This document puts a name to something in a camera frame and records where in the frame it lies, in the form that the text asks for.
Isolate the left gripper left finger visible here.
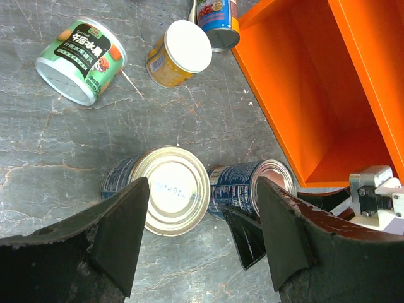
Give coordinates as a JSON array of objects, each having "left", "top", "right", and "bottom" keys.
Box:
[{"left": 1, "top": 177, "right": 150, "bottom": 302}]

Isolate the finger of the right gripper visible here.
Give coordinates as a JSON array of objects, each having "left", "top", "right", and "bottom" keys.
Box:
[{"left": 222, "top": 206, "right": 266, "bottom": 270}]

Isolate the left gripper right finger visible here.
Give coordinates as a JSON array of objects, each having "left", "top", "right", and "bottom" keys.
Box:
[{"left": 258, "top": 177, "right": 403, "bottom": 302}]

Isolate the blue can pull tab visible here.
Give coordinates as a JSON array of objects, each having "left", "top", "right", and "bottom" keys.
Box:
[{"left": 207, "top": 159, "right": 297, "bottom": 220}]

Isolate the dark blue can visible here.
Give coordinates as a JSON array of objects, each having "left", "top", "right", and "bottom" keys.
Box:
[{"left": 100, "top": 146, "right": 210, "bottom": 237}]

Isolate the orange shelf cabinet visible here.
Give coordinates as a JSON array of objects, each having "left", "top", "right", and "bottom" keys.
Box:
[{"left": 234, "top": 1, "right": 403, "bottom": 187}]

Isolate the white lid yellow can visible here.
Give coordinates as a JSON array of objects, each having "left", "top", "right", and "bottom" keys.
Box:
[{"left": 146, "top": 20, "right": 213, "bottom": 88}]

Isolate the green label can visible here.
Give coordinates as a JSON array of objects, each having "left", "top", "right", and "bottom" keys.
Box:
[{"left": 35, "top": 16, "right": 128, "bottom": 106}]

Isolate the tall orange blue can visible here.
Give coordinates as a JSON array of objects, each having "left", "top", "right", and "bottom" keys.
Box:
[{"left": 188, "top": 0, "right": 240, "bottom": 52}]

